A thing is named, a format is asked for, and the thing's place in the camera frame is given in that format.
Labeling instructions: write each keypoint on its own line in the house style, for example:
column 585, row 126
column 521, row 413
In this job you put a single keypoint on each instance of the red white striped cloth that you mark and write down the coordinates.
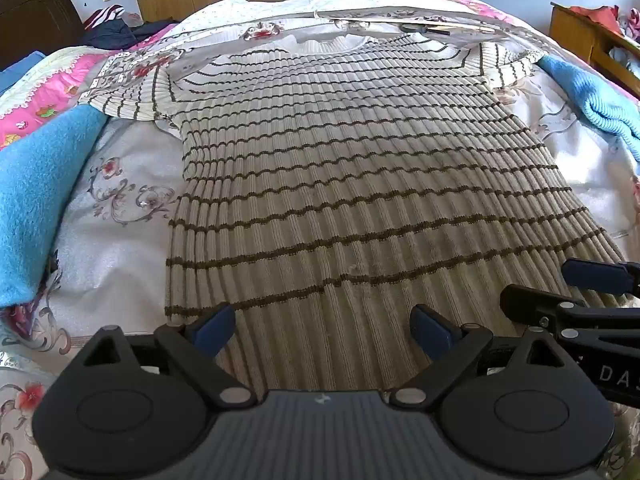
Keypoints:
column 102, row 15

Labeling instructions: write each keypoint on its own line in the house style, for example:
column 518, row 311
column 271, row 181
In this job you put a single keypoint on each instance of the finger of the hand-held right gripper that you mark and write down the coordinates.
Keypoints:
column 530, row 302
column 597, row 276

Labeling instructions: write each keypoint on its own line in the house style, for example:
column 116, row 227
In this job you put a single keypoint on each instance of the black scissors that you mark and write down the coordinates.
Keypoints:
column 415, row 29

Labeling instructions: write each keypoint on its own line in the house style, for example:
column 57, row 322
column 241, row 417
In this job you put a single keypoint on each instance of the dark wooden headboard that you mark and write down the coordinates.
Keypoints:
column 35, row 15

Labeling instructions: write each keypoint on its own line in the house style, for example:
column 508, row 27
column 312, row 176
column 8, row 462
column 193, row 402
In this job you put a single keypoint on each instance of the floral satin bedspread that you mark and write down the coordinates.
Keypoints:
column 120, row 270

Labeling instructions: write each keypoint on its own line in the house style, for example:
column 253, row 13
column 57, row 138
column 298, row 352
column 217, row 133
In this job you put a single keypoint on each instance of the blue pillow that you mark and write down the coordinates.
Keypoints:
column 17, row 72

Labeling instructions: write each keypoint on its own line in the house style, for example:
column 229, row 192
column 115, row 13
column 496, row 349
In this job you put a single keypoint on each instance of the white dotted sheet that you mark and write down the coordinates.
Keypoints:
column 300, row 7

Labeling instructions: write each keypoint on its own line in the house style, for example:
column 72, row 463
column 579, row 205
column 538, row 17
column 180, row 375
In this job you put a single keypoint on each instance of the pink cartoon-print quilt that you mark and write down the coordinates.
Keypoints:
column 50, row 95

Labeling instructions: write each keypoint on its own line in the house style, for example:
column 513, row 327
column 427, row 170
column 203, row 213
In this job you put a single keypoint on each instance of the blue ribbed knit cloth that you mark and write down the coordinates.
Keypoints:
column 590, row 92

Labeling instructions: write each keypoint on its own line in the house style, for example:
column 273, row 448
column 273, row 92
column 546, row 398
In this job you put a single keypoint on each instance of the dark navy clothes pile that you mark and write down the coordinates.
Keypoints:
column 115, row 35

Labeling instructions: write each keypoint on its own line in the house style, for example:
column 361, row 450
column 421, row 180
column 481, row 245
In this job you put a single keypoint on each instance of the beige brown-striped knit sweater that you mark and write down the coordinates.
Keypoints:
column 340, row 170

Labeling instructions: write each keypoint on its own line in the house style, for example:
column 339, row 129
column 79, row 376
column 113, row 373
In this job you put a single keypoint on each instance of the blue fleece cloth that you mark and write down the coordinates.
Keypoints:
column 40, row 195

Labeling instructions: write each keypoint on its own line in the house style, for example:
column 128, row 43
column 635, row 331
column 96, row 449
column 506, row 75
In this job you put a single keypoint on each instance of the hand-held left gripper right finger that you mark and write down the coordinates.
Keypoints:
column 427, row 330

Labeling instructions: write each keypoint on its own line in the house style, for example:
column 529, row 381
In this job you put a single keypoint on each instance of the wooden side cabinet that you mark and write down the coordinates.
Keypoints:
column 575, row 35

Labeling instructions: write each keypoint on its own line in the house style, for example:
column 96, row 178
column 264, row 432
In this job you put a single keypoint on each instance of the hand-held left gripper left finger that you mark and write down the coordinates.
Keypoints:
column 216, row 327

